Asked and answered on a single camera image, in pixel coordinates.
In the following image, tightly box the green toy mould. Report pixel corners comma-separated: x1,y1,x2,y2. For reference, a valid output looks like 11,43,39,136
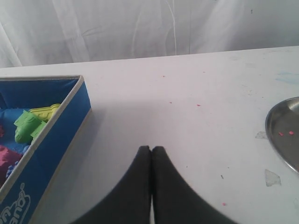
14,110,46,144

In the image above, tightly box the purple sand lump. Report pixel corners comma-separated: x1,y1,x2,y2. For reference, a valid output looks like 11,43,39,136
0,145,22,187

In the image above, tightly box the white backdrop cloth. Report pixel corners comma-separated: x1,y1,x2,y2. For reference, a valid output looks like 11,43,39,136
0,0,299,68

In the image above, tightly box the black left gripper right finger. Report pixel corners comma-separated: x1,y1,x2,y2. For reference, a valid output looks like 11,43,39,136
152,146,235,224

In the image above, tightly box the yellow toy mould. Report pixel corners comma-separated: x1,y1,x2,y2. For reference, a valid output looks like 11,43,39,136
29,104,60,122

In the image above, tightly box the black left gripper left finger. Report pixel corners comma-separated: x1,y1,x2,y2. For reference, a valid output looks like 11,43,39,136
74,146,151,224

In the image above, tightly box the round steel tray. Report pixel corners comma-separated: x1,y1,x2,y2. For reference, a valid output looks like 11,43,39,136
265,97,299,173

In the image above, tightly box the blue kinetic sand box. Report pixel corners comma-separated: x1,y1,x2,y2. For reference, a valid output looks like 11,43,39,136
0,76,91,224

